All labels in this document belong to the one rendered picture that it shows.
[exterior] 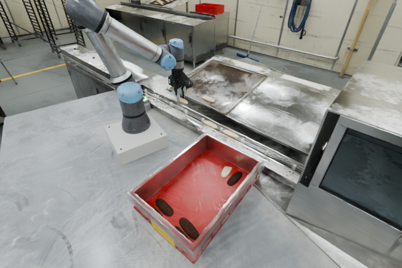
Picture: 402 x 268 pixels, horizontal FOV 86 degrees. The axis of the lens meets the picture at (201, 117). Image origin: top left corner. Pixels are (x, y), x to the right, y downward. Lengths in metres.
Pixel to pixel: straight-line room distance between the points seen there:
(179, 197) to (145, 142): 0.33
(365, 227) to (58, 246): 0.99
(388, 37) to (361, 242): 3.64
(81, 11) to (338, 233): 1.19
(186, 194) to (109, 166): 0.41
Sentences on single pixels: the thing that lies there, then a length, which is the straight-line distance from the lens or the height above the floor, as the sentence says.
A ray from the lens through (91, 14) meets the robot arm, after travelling 0.99.
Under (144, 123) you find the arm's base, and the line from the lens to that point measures 1.17.
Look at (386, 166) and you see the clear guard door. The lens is 0.72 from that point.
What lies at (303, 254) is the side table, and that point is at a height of 0.82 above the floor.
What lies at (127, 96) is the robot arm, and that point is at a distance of 1.08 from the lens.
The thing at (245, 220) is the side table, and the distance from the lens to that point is 0.93.
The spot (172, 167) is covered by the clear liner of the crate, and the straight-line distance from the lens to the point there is 0.98.
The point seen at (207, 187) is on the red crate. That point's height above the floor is 0.82.
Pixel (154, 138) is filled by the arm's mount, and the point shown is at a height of 0.90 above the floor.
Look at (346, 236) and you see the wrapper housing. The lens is 0.93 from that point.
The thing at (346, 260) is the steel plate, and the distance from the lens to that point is 0.98.
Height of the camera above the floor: 1.61
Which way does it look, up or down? 34 degrees down
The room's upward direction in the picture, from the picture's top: 1 degrees clockwise
